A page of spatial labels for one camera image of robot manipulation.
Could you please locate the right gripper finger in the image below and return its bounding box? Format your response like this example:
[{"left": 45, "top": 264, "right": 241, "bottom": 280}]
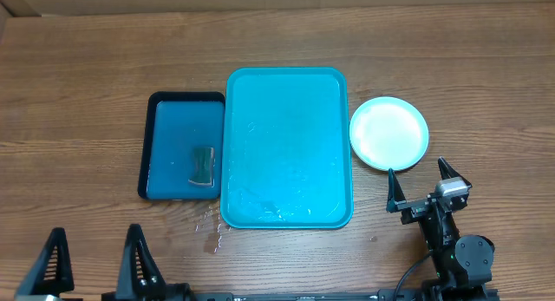
[
  {"left": 438, "top": 156, "right": 472, "bottom": 188},
  {"left": 386, "top": 168, "right": 407, "bottom": 213}
]

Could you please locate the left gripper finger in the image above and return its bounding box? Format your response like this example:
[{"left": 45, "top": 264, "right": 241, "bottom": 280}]
[
  {"left": 116, "top": 224, "right": 166, "bottom": 294},
  {"left": 15, "top": 227, "right": 75, "bottom": 298}
]

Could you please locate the light blue plate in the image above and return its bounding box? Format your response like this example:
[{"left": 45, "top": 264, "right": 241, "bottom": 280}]
[{"left": 349, "top": 96, "right": 430, "bottom": 171}]

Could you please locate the green and orange sponge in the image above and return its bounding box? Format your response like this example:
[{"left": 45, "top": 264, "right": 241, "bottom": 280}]
[{"left": 188, "top": 147, "right": 215, "bottom": 186}]

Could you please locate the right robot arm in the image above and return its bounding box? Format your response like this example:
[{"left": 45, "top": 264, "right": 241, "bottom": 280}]
[{"left": 386, "top": 157, "right": 500, "bottom": 300}]

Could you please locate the teal plastic tray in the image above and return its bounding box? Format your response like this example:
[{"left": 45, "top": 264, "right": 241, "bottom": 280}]
[{"left": 220, "top": 67, "right": 354, "bottom": 229}]

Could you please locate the black water tray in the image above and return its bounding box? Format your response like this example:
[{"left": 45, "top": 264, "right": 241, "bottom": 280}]
[{"left": 137, "top": 91, "right": 225, "bottom": 201}]

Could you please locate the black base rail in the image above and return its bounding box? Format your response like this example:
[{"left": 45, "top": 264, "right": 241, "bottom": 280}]
[{"left": 190, "top": 287, "right": 500, "bottom": 301}]

